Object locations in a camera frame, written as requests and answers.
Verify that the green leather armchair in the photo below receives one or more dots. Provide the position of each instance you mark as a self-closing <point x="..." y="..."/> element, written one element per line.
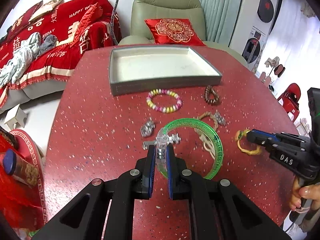
<point x="157" y="9"/>

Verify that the silver star hair clip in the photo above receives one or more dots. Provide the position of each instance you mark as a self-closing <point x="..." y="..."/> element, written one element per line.
<point x="171" y="139"/>

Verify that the jar with blue lid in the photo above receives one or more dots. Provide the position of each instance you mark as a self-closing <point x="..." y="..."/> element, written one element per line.
<point x="20" y="169"/>

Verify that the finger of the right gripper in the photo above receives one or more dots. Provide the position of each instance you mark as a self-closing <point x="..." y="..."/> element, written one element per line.
<point x="263" y="134"/>
<point x="262" y="139"/>

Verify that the light blue clothes pile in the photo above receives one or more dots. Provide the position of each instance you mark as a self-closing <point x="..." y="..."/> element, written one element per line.
<point x="29" y="50"/>

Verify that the small white stool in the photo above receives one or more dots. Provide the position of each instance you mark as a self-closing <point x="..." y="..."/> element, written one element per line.
<point x="15" y="116"/>

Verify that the red round stool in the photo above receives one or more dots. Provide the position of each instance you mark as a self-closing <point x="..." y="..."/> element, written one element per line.
<point x="29" y="202"/>

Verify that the green jade bangle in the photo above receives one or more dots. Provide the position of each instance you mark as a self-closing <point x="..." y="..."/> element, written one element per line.
<point x="200" y="145"/>

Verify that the silver heart pendant brooch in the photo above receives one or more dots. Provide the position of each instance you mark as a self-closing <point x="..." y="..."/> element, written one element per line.
<point x="147" y="129"/>

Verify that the red plastic chair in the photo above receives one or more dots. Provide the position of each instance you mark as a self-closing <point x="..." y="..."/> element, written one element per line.
<point x="289" y="100"/>

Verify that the red blanket covered sofa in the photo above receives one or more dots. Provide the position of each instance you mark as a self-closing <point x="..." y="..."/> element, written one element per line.
<point x="79" y="25"/>

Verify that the red embroidered cushion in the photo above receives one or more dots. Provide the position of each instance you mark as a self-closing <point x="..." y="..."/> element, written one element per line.
<point x="173" y="31"/>

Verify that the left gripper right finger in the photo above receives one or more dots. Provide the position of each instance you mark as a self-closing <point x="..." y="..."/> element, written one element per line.
<point x="173" y="173"/>

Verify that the person's right hand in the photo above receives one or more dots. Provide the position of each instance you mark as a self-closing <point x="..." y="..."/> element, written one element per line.
<point x="308" y="192"/>

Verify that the pale green curtain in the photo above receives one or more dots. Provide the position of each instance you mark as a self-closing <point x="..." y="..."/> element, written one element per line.
<point x="220" y="19"/>

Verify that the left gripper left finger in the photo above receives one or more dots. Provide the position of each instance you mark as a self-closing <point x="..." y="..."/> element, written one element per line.
<point x="149" y="173"/>

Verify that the grey jewelry tray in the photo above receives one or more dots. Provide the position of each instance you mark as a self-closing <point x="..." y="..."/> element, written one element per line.
<point x="137" y="68"/>

